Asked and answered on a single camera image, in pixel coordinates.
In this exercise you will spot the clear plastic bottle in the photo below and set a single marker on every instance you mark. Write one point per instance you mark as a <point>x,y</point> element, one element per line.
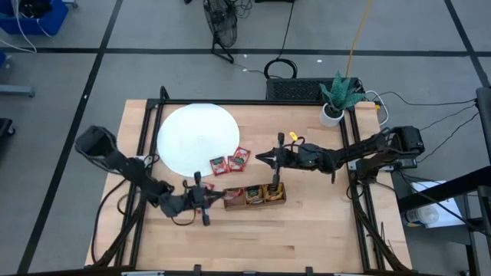
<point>422,215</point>

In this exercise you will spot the white paper sheet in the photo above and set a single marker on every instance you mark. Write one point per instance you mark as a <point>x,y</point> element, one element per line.
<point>449,214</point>

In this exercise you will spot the black floor fan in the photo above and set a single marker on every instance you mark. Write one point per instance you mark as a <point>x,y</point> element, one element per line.
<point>220,23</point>

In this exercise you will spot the white plant pot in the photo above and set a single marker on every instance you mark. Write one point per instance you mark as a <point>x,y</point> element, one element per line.
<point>326,119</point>

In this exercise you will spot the black computer tower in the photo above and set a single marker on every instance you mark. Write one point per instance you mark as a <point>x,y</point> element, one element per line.
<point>295,90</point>

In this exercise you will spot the black side table frame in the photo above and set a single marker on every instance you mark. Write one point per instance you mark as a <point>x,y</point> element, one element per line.
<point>441,189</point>

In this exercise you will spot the red strawberry tea sachet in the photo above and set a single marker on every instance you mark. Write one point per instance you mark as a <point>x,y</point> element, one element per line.
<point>233,165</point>
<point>219,166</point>
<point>208,186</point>
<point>234,192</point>
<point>243,154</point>

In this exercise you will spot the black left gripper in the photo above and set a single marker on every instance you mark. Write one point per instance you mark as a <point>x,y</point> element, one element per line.
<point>199,197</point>

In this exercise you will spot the green snake plant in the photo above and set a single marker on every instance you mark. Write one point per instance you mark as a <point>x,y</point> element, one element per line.
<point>339,94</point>

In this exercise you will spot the wooden three-compartment tray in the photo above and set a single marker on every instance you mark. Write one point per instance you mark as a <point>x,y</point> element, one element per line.
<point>230,207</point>

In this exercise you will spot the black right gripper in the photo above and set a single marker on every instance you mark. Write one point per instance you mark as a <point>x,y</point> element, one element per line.
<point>291,157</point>

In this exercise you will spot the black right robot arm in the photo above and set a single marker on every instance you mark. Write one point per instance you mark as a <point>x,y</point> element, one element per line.
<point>364,149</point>

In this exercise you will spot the blue plastic bin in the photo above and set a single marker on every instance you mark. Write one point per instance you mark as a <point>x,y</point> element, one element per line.
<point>57,19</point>

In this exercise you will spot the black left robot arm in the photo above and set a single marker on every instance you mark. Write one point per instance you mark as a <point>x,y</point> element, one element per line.
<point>130,168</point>

